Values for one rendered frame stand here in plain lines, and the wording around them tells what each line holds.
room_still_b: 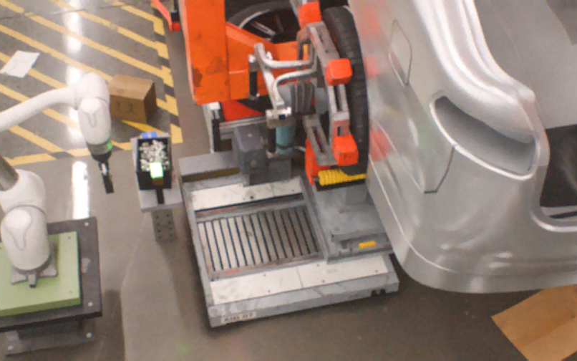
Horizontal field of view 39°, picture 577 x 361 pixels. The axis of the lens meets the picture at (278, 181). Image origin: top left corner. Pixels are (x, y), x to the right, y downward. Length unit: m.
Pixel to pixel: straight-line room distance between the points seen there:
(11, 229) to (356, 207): 1.46
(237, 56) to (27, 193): 1.06
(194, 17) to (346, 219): 1.08
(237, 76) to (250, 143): 0.30
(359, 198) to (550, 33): 1.05
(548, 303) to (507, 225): 1.43
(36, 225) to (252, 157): 1.03
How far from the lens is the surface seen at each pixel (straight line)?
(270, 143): 3.10
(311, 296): 3.55
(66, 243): 3.49
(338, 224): 3.61
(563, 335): 3.72
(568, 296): 3.84
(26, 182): 3.36
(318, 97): 3.18
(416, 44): 2.34
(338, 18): 3.10
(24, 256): 3.30
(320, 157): 3.29
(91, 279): 3.41
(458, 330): 3.62
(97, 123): 2.88
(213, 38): 3.51
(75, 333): 3.62
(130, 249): 3.86
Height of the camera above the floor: 2.96
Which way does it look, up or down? 46 degrees down
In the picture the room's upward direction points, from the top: straight up
